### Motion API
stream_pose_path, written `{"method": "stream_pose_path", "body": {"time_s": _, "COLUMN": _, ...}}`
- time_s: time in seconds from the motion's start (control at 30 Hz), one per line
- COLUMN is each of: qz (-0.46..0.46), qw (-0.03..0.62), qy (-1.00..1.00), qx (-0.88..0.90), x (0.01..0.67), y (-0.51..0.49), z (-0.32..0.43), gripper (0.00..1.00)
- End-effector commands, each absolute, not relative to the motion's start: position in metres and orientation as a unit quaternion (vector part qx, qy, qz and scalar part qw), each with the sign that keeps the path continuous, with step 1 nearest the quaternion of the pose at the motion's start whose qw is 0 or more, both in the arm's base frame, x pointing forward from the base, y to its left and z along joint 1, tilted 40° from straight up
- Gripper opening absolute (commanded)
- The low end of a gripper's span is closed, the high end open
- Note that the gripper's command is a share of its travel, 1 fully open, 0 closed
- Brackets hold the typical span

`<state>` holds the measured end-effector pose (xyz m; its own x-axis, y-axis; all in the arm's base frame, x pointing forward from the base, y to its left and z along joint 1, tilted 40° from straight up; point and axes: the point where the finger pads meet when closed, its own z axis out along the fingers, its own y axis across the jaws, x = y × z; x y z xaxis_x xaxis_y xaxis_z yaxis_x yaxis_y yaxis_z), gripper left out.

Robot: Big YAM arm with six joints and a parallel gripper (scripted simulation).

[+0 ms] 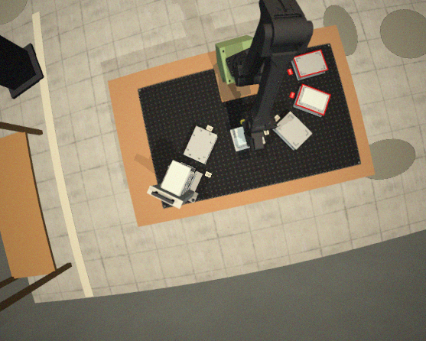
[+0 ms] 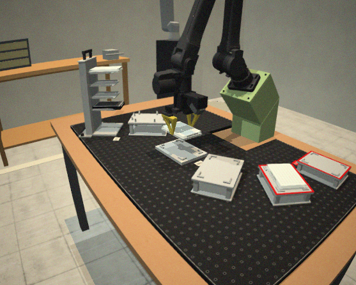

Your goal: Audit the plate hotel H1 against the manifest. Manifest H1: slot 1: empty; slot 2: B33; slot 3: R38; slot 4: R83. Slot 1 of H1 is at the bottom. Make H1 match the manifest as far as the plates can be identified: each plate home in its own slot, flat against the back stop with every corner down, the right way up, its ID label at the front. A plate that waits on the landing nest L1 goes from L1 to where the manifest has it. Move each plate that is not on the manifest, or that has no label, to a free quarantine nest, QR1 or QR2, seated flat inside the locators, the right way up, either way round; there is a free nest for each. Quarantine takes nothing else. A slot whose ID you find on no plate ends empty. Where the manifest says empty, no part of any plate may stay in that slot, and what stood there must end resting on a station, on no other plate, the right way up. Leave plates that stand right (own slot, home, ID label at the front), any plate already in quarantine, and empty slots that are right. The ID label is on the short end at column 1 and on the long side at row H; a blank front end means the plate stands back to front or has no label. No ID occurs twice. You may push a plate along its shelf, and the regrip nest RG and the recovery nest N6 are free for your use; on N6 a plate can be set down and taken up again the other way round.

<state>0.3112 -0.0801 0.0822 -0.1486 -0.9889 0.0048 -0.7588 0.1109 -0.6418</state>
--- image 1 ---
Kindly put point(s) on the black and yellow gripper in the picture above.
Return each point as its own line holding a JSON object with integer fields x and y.
{"x": 246, "y": 134}

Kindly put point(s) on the grey shelf rack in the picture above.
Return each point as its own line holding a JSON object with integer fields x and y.
{"x": 185, "y": 196}

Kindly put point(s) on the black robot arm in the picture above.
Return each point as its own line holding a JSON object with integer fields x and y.
{"x": 274, "y": 46}

